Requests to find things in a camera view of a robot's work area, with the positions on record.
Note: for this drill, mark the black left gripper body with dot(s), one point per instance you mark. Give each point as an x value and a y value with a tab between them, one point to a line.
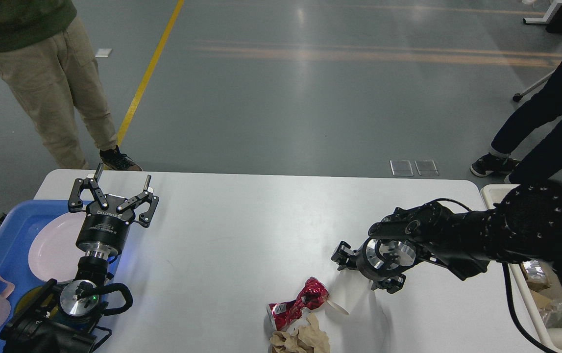
108	227

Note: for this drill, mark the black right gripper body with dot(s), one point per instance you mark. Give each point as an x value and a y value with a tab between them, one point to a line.
377	259

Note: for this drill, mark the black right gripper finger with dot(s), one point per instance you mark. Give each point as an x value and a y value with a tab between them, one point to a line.
390	284
345	257

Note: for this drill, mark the white paper cup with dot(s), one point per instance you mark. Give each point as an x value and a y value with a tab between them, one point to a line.
347	290

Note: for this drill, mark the pink plate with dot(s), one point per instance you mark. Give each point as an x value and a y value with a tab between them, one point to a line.
53	253

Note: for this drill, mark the dark teal mug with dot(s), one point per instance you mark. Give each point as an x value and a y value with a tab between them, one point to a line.
28	299

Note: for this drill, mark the brown paper bag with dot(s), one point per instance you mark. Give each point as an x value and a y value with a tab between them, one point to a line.
538	296

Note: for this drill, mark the aluminium foil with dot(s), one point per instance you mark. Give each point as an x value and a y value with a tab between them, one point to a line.
551	314

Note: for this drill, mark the aluminium foil tray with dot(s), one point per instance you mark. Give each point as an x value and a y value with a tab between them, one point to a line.
535	276

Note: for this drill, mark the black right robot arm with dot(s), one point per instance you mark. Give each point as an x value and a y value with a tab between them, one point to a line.
526	225

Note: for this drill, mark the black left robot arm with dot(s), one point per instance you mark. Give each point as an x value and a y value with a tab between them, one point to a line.
64	318

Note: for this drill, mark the crushed red can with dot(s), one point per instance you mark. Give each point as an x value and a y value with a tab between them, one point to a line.
310	297

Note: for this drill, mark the blue plastic tray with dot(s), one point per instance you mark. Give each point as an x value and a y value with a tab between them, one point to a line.
17	233

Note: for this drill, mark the crumpled brown paper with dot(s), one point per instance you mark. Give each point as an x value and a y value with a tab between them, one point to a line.
308	338

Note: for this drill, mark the floor outlet plates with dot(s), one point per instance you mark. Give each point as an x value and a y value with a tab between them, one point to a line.
407	168

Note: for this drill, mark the person in khaki trousers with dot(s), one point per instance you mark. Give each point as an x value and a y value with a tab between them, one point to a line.
47	61

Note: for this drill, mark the beige plastic bin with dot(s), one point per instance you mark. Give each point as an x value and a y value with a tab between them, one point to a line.
495	193

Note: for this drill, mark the white office chair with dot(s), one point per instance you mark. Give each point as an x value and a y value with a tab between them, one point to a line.
517	97

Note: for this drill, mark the person in black clothes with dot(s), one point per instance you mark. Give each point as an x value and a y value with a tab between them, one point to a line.
546	158

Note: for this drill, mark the white desk leg far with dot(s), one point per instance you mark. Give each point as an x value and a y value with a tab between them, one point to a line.
552	19

